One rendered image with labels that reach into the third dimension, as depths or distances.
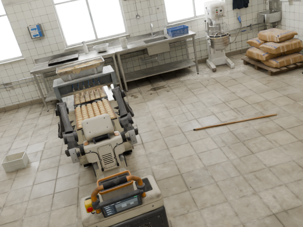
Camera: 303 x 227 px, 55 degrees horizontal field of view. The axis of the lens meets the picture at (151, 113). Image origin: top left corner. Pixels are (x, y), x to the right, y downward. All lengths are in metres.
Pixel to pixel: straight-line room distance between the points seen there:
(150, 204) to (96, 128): 0.64
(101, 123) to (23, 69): 4.97
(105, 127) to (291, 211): 1.82
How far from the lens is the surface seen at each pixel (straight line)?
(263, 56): 5.98
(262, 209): 2.96
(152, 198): 1.95
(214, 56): 6.75
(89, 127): 2.08
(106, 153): 2.09
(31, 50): 6.79
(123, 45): 6.11
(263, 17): 7.10
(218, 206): 2.97
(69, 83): 3.44
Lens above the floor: 2.07
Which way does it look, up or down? 25 degrees down
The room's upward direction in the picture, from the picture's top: 12 degrees counter-clockwise
